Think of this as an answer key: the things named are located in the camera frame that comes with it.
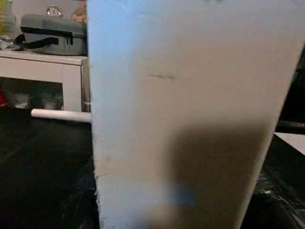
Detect white flat board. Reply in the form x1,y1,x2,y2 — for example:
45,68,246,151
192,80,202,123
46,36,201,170
273,132,305,156

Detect grey rounded device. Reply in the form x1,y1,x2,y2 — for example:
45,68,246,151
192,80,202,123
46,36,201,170
14,13,88,56

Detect white plastic bottle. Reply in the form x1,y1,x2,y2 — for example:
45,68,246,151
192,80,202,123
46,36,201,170
14,94,31,108

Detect black horizontal bar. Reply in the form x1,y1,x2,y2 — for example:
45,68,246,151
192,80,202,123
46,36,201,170
276,120,305,135

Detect white plastic table top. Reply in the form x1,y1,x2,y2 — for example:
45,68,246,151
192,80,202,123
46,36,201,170
86,0,305,229

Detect brown plush toy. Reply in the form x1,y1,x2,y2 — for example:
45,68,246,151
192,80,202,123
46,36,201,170
71,0,88,23

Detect black tangled clutter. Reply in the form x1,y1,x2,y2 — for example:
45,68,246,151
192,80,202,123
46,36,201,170
0,33,26,51

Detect red bottle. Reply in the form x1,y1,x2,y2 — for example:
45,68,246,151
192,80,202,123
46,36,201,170
0,85,9,108

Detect white plastic table leg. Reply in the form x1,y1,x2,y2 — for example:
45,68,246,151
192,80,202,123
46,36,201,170
30,108,93,124

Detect yellow green bottle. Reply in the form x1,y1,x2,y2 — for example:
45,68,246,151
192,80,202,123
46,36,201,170
0,0,17,36

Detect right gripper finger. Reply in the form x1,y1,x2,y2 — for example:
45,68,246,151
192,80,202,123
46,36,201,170
247,171,305,229

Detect white glass-door cabinet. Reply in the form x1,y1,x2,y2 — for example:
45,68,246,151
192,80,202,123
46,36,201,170
0,49,92,113

